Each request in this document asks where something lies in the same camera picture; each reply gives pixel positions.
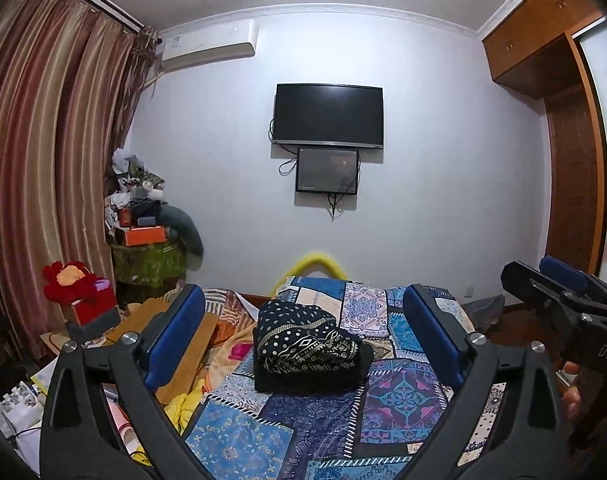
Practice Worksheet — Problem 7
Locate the pile of household clutter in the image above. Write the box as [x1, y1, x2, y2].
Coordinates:
[103, 148, 167, 231]

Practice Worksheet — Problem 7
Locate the red plush toy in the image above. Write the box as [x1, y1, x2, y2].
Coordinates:
[42, 260, 117, 327]

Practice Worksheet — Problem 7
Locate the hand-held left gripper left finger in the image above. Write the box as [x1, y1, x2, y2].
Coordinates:
[39, 284, 219, 480]

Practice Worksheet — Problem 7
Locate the orange box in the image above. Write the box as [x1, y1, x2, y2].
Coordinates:
[122, 226, 167, 246]

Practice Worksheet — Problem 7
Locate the wooden overhead cabinet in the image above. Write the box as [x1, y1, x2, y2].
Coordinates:
[482, 0, 607, 99]

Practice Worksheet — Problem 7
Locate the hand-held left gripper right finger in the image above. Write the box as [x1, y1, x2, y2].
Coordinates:
[402, 284, 572, 480]

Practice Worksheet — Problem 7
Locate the grey bag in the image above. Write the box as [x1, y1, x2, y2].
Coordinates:
[461, 296, 507, 329]

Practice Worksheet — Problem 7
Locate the grey plush cushion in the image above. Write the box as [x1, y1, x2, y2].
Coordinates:
[158, 203, 205, 264]

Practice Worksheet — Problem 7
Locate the yellow cloth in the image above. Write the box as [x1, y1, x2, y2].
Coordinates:
[163, 389, 205, 434]

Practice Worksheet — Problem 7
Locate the dark patterned garment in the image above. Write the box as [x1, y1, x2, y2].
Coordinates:
[253, 300, 372, 394]

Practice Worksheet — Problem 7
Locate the yellow foam ring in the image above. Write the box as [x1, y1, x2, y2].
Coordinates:
[275, 251, 347, 292]

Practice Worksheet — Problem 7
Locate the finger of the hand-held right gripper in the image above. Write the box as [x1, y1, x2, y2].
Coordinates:
[501, 260, 592, 319]
[539, 256, 607, 311]

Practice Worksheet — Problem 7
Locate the person's right hand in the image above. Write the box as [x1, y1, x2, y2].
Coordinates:
[558, 362, 583, 422]

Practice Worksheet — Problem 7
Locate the white air conditioner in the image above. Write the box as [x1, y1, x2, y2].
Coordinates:
[156, 19, 259, 74]

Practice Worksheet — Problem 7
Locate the blue patchwork bedsheet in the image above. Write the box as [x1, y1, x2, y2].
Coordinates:
[183, 275, 509, 480]

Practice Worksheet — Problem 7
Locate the wall-mounted black television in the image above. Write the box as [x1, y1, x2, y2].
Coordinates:
[272, 83, 385, 151]

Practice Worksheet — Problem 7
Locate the striped brown curtain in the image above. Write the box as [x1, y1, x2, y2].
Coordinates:
[0, 0, 156, 366]

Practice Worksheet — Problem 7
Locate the small black wall monitor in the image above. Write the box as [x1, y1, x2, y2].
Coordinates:
[296, 146, 361, 195]

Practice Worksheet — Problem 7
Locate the white power strip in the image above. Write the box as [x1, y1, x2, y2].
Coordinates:
[0, 380, 47, 425]

